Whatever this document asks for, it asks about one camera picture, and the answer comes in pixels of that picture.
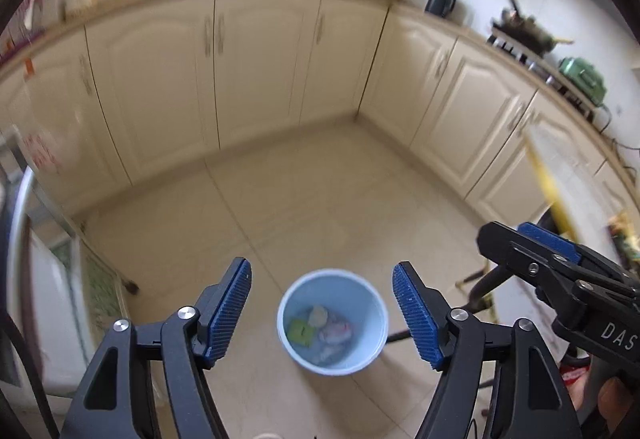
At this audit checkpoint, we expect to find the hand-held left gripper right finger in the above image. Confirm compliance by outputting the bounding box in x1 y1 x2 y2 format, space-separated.
392 261 586 439

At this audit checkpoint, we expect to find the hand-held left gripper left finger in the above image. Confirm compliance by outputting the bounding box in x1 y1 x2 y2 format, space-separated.
60 257 252 439

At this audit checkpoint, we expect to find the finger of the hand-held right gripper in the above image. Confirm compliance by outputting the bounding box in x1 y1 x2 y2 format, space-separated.
476 220 591 315
517 221 636 287

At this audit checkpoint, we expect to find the light blue plastic bin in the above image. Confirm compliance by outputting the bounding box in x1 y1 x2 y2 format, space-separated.
276 269 390 377

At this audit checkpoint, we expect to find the person's right hand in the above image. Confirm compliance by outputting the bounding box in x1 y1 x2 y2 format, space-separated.
597 376 640 439

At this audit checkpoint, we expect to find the black metal table leg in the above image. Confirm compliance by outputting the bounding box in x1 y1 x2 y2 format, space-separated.
457 264 506 315

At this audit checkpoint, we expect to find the green packet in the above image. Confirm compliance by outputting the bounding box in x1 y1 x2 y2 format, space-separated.
287 319 316 347

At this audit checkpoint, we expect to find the red and white wrapper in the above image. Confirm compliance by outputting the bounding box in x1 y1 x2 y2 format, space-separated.
320 316 353 345

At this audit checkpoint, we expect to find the clear plastic wrapper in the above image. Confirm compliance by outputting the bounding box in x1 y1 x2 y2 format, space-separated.
310 344 346 365

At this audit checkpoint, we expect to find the green electric grill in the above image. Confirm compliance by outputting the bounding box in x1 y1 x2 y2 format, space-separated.
557 56 608 102

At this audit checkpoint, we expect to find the gas stove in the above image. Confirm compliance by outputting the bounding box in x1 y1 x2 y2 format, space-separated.
487 32 601 120

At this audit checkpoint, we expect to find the green wok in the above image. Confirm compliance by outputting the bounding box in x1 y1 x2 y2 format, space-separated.
492 12 576 55

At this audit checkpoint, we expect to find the black frying pan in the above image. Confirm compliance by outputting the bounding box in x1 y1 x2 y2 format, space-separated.
492 0 531 37

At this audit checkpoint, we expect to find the black power cable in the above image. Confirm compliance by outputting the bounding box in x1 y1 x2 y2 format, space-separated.
595 104 640 155

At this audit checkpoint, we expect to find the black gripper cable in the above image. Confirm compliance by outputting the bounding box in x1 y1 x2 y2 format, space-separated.
0 314 58 439

